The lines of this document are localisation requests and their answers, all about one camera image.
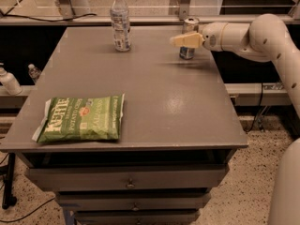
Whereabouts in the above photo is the grey drawer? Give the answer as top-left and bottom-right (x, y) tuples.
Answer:
(26, 164), (228, 191)
(57, 192), (210, 211)
(75, 210), (200, 225)

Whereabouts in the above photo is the black cable on rail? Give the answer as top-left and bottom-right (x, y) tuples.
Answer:
(0, 8), (98, 23)

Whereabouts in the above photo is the black floor cable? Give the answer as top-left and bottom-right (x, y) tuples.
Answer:
(0, 197), (56, 224)

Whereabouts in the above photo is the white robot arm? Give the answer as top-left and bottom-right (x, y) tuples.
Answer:
(170, 14), (300, 225)

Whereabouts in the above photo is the small clear bottle on shelf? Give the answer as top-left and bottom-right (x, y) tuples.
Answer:
(28, 64), (41, 83)

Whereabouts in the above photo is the bottom grey drawer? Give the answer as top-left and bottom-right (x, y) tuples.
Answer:
(75, 210), (200, 225)

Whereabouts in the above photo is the green jalapeno chip bag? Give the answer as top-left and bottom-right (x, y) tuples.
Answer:
(32, 94), (125, 143)

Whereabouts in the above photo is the black stand leg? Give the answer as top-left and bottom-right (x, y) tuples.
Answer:
(0, 153), (17, 209)

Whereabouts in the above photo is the middle grey drawer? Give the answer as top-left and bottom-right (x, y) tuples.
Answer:
(57, 192), (210, 211)

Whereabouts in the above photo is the top grey drawer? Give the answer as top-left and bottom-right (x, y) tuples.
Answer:
(26, 164), (228, 191)

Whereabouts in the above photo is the white bottle on shelf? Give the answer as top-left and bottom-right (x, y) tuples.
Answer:
(0, 67), (22, 96)

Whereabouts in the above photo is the clear plastic water bottle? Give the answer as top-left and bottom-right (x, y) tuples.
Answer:
(110, 0), (130, 52)

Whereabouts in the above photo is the grey drawer cabinet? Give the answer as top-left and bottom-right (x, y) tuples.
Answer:
(0, 25), (249, 225)

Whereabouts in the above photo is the silver blue redbull can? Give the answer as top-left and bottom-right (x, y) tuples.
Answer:
(178, 17), (201, 61)

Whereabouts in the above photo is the black hanging cable right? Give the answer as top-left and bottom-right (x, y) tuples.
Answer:
(243, 82), (266, 134)

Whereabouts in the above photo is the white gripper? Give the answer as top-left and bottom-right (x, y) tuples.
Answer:
(170, 22), (228, 52)

